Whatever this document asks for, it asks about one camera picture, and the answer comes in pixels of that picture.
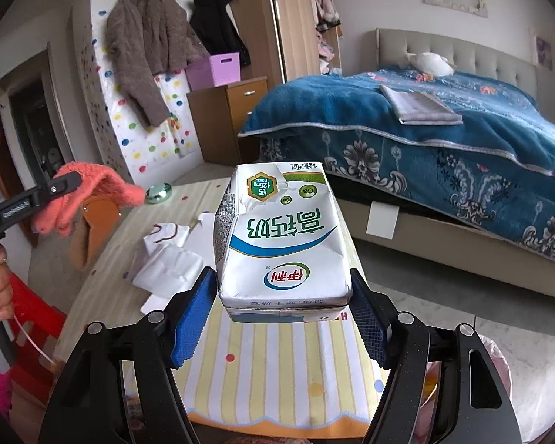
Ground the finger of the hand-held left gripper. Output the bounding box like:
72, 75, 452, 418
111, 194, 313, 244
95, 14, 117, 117
25, 172, 83, 211

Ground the white pillow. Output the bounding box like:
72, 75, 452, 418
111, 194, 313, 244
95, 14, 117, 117
406, 51, 455, 76

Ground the pink hanging garment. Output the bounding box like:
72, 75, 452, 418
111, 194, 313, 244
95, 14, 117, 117
307, 0, 342, 26

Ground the bed with blue blanket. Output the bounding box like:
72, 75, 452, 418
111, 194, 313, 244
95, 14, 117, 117
237, 68, 555, 266

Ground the white brown trimmed wrapper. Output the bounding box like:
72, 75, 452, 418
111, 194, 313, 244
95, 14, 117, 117
142, 223, 191, 253

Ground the coral fuzzy glove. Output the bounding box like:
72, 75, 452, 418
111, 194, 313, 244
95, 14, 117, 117
32, 161, 145, 236

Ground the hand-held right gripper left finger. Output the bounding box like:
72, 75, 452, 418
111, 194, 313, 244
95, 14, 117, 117
38, 266, 219, 444

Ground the purple plastic basket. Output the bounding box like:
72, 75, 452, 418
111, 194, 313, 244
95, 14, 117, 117
186, 52, 241, 90

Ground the small wall picture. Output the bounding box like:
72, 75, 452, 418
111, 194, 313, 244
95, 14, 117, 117
534, 34, 553, 71

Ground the brown quilted jacket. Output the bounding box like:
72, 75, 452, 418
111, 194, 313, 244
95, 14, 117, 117
105, 0, 204, 128

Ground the wooden drawer cabinet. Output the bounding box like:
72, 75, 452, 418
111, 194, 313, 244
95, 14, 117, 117
186, 77, 270, 165

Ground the white paper sheet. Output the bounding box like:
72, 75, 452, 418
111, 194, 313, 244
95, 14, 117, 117
366, 201, 398, 240

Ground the white cable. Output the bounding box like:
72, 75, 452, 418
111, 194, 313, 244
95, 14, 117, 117
11, 312, 56, 368

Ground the black coat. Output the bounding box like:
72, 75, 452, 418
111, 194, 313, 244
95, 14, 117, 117
189, 0, 251, 68

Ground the red plastic stool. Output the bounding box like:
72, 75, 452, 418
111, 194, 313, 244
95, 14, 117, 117
7, 273, 68, 382

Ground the striped dotted tablecloth table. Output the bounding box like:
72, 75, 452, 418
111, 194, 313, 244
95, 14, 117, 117
51, 178, 440, 428

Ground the white paper scrap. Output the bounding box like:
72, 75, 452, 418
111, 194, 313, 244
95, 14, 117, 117
141, 292, 169, 315

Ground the wooden wardrobe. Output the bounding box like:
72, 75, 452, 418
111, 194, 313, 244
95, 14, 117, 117
205, 0, 344, 85

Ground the polka dot covered cabinet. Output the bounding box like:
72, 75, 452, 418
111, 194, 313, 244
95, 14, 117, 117
71, 7, 199, 186

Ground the white green milk carton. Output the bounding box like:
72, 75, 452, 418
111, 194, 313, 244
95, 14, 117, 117
213, 161, 356, 323

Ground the folded grey cloth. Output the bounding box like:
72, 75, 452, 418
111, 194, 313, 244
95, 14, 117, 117
380, 84, 464, 125

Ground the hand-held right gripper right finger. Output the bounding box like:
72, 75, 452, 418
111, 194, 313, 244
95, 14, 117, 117
347, 268, 521, 444

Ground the beige upholstered bed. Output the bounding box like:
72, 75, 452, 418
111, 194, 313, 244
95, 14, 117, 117
351, 28, 555, 287

